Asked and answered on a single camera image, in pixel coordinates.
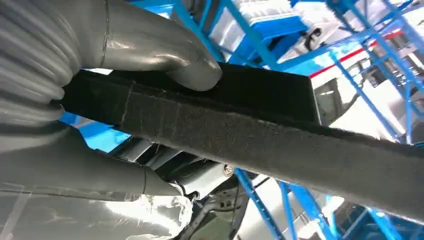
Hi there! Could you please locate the blue metal shelf rack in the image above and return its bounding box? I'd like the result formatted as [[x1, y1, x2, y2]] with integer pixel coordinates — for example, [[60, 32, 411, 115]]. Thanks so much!
[[59, 0, 424, 240], [326, 0, 424, 147]]

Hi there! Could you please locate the white plastic tray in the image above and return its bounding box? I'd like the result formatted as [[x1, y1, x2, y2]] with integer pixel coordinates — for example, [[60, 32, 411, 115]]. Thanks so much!
[[240, 0, 299, 24]]

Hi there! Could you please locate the red barrier belt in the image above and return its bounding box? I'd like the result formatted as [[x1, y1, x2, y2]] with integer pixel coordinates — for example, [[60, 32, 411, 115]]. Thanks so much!
[[309, 29, 405, 79]]

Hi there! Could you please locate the white car body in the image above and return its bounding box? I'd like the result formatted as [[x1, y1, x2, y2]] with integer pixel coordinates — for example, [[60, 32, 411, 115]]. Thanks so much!
[[180, 56, 412, 240]]

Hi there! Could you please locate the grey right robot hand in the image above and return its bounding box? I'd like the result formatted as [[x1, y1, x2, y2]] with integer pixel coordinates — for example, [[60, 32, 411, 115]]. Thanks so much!
[[0, 0, 234, 240]]

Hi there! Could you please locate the blue plastic tray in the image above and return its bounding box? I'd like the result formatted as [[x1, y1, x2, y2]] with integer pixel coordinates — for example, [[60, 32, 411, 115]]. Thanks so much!
[[228, 14, 309, 65]]

